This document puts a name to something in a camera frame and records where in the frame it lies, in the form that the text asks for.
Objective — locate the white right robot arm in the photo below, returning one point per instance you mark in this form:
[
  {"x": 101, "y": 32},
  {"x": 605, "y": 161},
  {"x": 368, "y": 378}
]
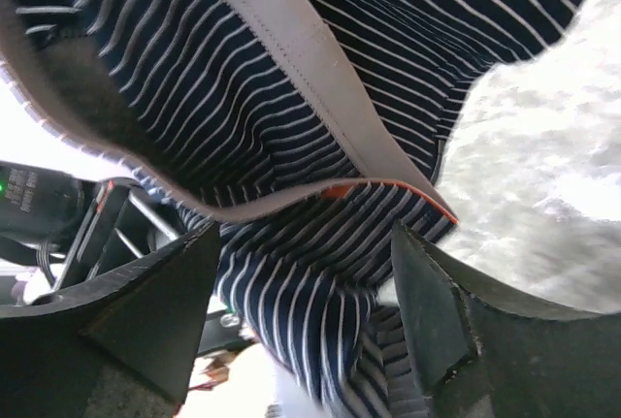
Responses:
[{"x": 108, "y": 225}]

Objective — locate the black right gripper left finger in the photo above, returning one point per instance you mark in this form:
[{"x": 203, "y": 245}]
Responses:
[{"x": 120, "y": 345}]

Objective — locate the navy striped underwear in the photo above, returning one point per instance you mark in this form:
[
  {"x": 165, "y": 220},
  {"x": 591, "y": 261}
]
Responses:
[{"x": 305, "y": 128}]

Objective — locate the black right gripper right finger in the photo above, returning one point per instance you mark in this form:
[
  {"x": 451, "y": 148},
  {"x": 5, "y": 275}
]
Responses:
[{"x": 482, "y": 348}]

